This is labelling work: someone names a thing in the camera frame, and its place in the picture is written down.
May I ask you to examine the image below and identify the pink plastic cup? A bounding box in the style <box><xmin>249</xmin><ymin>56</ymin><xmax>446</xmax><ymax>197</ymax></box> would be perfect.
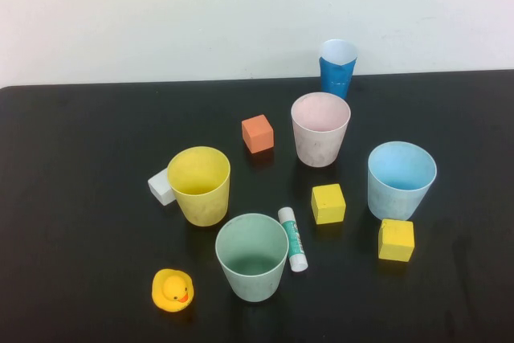
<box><xmin>290</xmin><ymin>92</ymin><xmax>352</xmax><ymax>168</ymax></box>

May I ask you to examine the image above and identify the yellow plastic cup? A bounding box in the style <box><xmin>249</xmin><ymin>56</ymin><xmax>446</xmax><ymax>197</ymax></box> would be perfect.
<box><xmin>166</xmin><ymin>145</ymin><xmax>231</xmax><ymax>227</ymax></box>

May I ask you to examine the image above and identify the light blue plastic cup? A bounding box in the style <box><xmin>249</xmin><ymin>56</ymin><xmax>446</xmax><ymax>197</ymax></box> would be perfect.
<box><xmin>367</xmin><ymin>141</ymin><xmax>438</xmax><ymax>222</ymax></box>

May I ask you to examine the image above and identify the orange foam cube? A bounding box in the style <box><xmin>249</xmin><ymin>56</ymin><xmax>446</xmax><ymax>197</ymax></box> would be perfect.
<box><xmin>241</xmin><ymin>113</ymin><xmax>275</xmax><ymax>155</ymax></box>

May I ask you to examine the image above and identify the yellow foam cube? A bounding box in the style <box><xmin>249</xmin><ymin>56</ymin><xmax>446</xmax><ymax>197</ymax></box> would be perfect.
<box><xmin>377</xmin><ymin>218</ymin><xmax>415</xmax><ymax>263</ymax></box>
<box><xmin>310</xmin><ymin>183</ymin><xmax>347</xmax><ymax>226</ymax></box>

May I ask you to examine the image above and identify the white foam cube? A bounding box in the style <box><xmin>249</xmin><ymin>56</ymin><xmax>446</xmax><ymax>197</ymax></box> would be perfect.
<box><xmin>147</xmin><ymin>168</ymin><xmax>177</xmax><ymax>206</ymax></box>

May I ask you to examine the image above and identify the white green glue stick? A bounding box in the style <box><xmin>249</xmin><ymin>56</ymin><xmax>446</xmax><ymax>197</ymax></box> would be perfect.
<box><xmin>277</xmin><ymin>206</ymin><xmax>309</xmax><ymax>273</ymax></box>

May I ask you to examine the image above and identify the blue taped cone glass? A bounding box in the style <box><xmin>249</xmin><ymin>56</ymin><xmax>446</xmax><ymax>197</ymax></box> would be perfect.
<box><xmin>319</xmin><ymin>39</ymin><xmax>358</xmax><ymax>100</ymax></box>

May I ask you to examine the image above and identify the green plastic cup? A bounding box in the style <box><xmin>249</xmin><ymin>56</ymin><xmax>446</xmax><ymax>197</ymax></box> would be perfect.
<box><xmin>214</xmin><ymin>213</ymin><xmax>290</xmax><ymax>303</ymax></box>

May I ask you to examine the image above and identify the yellow rubber duck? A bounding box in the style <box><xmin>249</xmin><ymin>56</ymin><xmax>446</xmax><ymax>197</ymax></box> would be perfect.
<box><xmin>151</xmin><ymin>268</ymin><xmax>197</xmax><ymax>313</ymax></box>

